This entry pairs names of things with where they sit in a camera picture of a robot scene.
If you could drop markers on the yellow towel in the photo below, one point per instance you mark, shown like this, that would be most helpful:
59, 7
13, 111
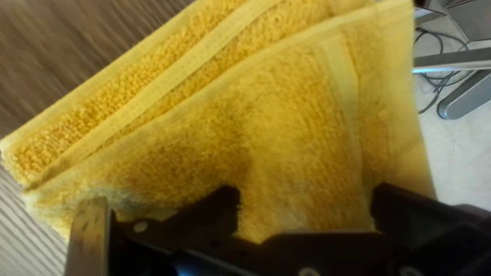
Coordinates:
255, 128

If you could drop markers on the grey metal floor bar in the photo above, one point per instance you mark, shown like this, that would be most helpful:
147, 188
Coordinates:
461, 59

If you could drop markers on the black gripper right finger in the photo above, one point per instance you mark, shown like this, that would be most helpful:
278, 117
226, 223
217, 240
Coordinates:
440, 235

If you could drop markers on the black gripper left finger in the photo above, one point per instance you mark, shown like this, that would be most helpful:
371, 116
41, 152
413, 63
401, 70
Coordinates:
91, 240

